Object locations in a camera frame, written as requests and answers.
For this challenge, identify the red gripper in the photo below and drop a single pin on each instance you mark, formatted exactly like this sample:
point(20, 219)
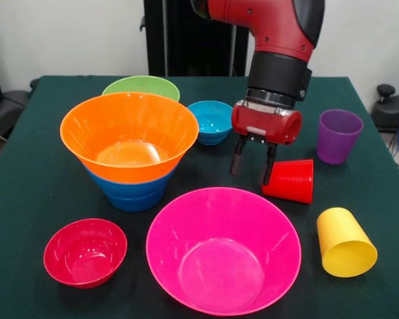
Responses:
point(266, 123)

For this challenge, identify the red cup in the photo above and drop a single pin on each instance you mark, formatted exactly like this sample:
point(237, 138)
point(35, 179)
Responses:
point(292, 181)

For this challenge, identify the large blue bowl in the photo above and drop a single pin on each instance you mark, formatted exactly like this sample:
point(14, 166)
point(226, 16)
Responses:
point(136, 191)

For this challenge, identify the large orange bowl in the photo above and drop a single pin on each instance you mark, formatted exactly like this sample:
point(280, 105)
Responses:
point(129, 133)

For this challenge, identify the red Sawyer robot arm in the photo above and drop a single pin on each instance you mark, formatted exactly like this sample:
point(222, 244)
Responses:
point(279, 40)

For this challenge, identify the small light blue bowl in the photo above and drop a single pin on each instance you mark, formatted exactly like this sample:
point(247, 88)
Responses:
point(212, 121)

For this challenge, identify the purple cup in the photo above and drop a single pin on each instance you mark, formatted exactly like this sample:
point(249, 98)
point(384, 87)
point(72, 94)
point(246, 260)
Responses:
point(339, 139)

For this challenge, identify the large pink bowl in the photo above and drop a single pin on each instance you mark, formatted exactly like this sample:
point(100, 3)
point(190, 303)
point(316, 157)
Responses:
point(222, 252)

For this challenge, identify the yellow cup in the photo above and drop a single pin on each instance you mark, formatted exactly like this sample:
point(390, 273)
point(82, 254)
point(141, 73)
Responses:
point(345, 246)

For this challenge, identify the ribbed blue bowl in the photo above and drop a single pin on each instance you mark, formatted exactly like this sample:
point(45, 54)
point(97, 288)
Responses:
point(133, 204)

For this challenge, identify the green bowl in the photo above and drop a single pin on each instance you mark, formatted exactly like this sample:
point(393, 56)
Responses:
point(143, 85)

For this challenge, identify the small crimson bowl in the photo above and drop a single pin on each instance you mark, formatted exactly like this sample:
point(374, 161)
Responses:
point(84, 254)

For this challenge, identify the dark green tablecloth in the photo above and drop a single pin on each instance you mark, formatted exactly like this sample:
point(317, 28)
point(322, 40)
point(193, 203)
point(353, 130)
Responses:
point(26, 186)

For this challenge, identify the black pedestal leg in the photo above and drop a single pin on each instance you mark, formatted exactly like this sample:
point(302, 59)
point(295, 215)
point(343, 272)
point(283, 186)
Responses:
point(6, 109)
point(392, 109)

